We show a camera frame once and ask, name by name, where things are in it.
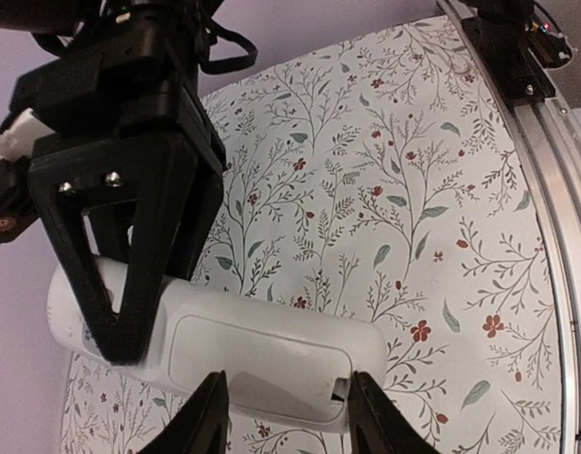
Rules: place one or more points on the white remote control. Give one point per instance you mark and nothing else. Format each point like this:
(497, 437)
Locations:
(283, 364)

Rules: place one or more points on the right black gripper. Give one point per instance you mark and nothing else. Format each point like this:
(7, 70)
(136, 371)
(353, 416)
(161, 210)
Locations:
(129, 79)

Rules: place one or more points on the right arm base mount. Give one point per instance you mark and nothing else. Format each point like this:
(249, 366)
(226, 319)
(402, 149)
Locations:
(518, 41)

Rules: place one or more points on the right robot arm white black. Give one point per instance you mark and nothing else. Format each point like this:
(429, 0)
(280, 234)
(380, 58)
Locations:
(57, 25)

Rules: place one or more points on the floral patterned table mat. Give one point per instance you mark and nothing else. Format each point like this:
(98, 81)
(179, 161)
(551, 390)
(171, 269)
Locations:
(375, 179)

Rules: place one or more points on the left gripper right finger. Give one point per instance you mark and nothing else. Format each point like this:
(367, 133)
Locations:
(376, 426)

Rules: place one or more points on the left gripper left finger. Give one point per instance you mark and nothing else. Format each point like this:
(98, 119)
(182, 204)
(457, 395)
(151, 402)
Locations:
(201, 425)

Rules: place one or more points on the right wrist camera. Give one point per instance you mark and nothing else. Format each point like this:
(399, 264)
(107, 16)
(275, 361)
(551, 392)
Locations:
(18, 132)

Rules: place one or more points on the front aluminium rail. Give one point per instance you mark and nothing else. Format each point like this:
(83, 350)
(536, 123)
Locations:
(555, 236)

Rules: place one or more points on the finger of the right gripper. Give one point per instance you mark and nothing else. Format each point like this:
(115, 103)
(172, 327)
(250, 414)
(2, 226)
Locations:
(112, 223)
(201, 208)

